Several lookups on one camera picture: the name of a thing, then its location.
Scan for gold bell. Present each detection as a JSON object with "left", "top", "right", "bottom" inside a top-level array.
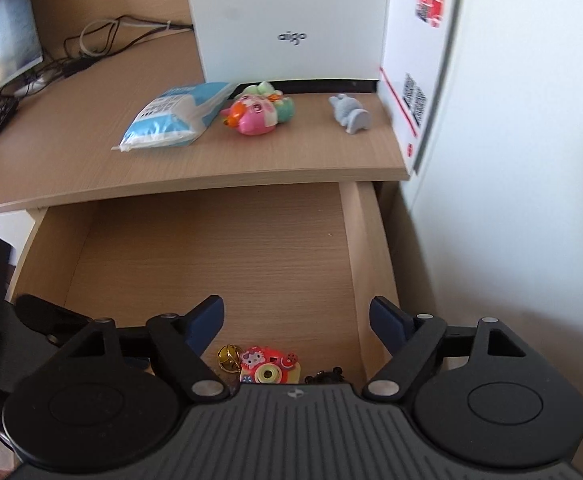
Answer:
[{"left": 216, "top": 344, "right": 245, "bottom": 373}]

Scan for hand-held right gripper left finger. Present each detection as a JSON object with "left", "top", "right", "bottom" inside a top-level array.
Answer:
[{"left": 62, "top": 295, "right": 225, "bottom": 403}]

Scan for black keychain charm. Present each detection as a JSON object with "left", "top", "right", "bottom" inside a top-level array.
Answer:
[{"left": 304, "top": 366, "right": 347, "bottom": 386}]

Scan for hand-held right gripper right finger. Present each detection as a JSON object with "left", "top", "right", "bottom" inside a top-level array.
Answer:
[{"left": 361, "top": 296, "right": 529, "bottom": 403}]

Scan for grey elephant figure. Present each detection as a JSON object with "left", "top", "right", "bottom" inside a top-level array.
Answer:
[{"left": 328, "top": 93, "right": 372, "bottom": 136}]

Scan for blue white tissue packet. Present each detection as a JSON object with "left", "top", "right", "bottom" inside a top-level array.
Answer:
[{"left": 112, "top": 81, "right": 240, "bottom": 153}]

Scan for pink green plush toy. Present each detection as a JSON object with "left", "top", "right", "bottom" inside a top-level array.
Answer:
[{"left": 222, "top": 81, "right": 296, "bottom": 137}]

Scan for white computer case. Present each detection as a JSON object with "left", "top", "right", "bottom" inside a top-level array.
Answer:
[{"left": 182, "top": 0, "right": 392, "bottom": 95}]

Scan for black power adapter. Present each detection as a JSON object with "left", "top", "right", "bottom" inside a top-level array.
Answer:
[{"left": 62, "top": 57, "right": 95, "bottom": 77}]

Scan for white box red print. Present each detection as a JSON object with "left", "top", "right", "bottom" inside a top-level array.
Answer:
[{"left": 377, "top": 0, "right": 467, "bottom": 176}]

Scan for black cables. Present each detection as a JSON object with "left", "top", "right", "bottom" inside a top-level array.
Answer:
[{"left": 2, "top": 25, "right": 192, "bottom": 97}]

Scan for wide white drawer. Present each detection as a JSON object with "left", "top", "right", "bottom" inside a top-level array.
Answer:
[{"left": 6, "top": 180, "right": 402, "bottom": 391}]

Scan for red pink toy camera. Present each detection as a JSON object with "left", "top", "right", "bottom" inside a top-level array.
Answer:
[{"left": 239, "top": 345, "right": 303, "bottom": 386}]

